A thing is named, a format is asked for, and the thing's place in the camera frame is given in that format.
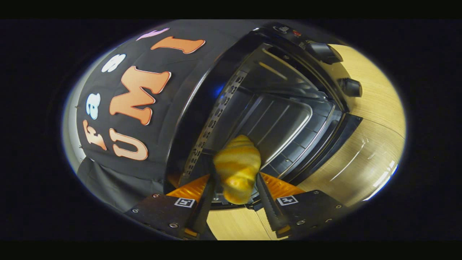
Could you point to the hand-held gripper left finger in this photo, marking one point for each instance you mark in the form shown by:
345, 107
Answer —
202, 213

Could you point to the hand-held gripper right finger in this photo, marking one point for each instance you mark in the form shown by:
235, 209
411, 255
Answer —
272, 213

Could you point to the golden croissant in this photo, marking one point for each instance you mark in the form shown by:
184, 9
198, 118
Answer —
236, 169

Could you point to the black toaster oven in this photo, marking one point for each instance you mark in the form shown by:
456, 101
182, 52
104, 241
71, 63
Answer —
281, 119

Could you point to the black backdrop cloth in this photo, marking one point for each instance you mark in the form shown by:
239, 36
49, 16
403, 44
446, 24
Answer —
180, 72

